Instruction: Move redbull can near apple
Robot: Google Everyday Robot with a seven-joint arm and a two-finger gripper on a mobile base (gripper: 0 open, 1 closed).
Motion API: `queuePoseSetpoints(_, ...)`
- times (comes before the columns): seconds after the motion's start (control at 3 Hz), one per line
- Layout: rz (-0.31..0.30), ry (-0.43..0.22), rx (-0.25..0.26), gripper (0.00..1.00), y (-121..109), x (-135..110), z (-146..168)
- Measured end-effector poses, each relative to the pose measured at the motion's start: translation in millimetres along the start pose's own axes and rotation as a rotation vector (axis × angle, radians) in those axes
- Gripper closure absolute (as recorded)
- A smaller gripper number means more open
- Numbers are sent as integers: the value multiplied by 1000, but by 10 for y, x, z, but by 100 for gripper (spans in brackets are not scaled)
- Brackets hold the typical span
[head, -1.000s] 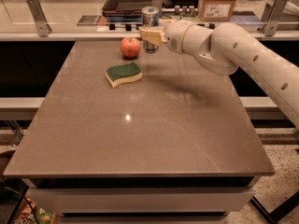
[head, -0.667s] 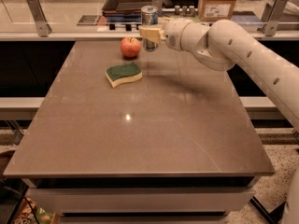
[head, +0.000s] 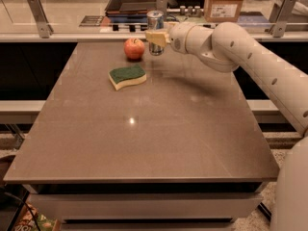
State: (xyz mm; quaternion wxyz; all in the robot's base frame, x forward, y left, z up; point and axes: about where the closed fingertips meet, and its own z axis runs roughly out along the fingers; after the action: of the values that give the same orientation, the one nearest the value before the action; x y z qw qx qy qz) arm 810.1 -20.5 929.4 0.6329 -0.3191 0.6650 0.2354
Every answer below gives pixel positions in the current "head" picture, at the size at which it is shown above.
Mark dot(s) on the silver blue redbull can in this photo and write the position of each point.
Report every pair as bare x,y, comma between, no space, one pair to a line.
155,21

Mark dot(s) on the middle metal glass bracket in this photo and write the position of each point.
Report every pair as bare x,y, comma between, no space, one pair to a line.
161,5

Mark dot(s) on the left metal glass bracket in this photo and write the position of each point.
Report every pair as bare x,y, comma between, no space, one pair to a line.
44,28

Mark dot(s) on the white table drawer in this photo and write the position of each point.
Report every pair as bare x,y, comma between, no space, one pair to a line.
66,207

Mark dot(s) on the brown cardboard box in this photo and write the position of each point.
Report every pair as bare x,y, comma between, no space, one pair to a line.
222,10

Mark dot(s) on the dark open tray box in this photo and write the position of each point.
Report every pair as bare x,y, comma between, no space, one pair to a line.
130,6

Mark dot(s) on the metal glass bracket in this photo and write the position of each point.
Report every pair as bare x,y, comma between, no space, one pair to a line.
44,28
279,18
161,5

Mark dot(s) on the colourful snack bag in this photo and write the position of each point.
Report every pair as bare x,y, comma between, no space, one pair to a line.
30,219

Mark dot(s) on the green yellow sponge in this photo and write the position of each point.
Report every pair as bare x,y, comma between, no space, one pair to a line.
127,76

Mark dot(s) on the right metal glass bracket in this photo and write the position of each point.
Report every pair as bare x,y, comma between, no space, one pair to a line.
279,18

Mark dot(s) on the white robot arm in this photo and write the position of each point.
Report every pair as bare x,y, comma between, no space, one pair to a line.
224,49

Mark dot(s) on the red apple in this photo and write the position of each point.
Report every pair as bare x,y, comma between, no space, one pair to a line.
134,48

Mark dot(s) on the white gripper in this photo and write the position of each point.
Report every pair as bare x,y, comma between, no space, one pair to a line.
177,38

